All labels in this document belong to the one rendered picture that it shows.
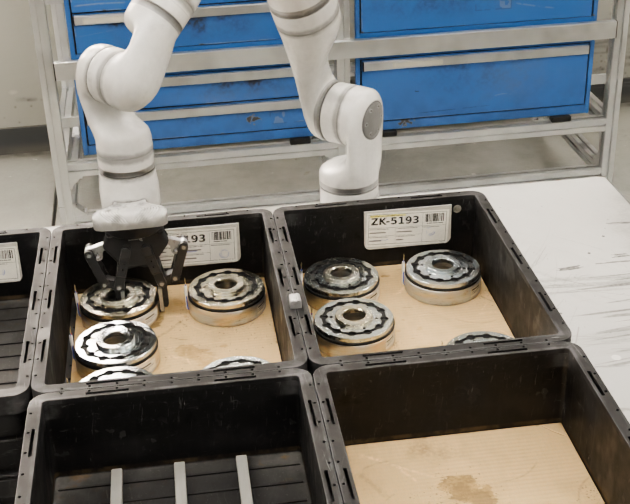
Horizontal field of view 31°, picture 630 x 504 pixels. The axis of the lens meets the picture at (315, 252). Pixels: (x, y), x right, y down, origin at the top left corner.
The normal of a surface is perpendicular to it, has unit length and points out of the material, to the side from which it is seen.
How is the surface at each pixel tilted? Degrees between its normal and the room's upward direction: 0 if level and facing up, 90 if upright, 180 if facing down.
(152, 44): 70
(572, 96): 90
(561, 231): 0
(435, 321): 0
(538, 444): 0
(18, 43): 90
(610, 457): 90
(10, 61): 90
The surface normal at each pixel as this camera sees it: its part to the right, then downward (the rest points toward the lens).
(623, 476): -0.99, 0.09
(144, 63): 0.73, -0.04
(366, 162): 0.72, 0.32
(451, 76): 0.15, 0.47
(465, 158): -0.03, -0.88
